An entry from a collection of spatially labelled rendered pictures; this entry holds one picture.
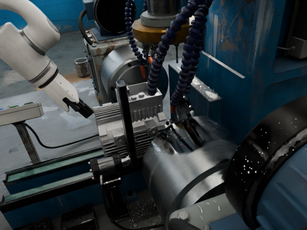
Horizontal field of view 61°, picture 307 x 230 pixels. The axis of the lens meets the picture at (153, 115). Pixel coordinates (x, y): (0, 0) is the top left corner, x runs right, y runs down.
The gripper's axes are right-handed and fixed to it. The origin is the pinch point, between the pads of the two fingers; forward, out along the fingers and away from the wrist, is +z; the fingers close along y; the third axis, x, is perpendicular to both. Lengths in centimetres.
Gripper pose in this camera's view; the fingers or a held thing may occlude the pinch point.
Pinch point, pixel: (85, 110)
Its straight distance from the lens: 84.5
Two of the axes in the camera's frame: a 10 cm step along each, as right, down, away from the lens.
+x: 7.8, -6.3, -0.7
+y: 3.3, 5.0, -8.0
